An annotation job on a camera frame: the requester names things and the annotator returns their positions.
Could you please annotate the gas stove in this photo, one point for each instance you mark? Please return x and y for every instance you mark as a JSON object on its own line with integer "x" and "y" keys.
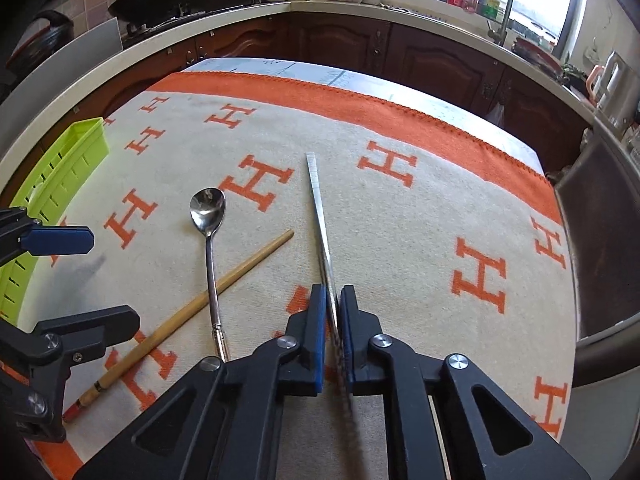
{"x": 165, "y": 25}

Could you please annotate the brown wooden chopstick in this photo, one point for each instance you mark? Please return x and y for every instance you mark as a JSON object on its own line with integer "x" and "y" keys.
{"x": 200, "y": 305}

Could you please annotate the stack of dishes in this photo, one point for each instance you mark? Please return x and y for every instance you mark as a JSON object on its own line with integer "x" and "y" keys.
{"x": 535, "y": 47}

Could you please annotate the steel faucet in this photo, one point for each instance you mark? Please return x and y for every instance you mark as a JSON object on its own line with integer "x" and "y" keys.
{"x": 507, "y": 10}

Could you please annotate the white kitchen countertop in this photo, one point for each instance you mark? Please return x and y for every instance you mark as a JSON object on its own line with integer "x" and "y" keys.
{"x": 350, "y": 10}

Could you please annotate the grey refrigerator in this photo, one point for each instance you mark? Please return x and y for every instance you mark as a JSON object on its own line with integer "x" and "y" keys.
{"x": 610, "y": 435}

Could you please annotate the steel electric kettle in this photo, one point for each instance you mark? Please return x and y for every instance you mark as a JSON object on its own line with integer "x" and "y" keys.
{"x": 615, "y": 80}

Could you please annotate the orange white printed blanket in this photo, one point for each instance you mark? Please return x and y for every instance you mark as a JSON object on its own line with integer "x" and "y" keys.
{"x": 400, "y": 260}

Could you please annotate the black wok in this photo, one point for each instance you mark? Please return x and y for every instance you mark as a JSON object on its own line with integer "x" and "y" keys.
{"x": 150, "y": 5}

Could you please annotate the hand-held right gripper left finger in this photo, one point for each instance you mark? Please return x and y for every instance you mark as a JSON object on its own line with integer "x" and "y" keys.
{"x": 316, "y": 340}

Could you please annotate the hanging plastic bag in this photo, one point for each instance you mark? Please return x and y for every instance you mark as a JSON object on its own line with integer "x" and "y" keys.
{"x": 495, "y": 114}

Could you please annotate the stainless steel sheet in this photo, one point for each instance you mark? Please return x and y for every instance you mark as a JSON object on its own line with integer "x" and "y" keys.
{"x": 75, "y": 45}

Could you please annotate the green plastic utensil tray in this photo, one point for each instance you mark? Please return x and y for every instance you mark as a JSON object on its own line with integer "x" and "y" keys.
{"x": 75, "y": 155}

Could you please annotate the steel cabinet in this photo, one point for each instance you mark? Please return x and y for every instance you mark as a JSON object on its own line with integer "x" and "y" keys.
{"x": 600, "y": 240}

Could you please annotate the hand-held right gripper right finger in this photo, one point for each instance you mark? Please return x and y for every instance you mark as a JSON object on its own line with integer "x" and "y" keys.
{"x": 348, "y": 340}

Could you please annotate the brown wooden kitchen cabinets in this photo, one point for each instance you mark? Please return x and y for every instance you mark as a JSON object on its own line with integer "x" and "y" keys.
{"x": 425, "y": 55}

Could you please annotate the steel chopstick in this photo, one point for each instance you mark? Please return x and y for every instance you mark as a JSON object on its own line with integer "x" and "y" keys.
{"x": 317, "y": 210}

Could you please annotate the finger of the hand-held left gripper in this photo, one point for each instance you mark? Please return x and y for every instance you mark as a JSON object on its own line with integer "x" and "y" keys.
{"x": 90, "y": 327}
{"x": 60, "y": 241}

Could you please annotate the green dish soap bottle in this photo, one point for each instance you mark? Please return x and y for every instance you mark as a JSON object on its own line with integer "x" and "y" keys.
{"x": 492, "y": 5}

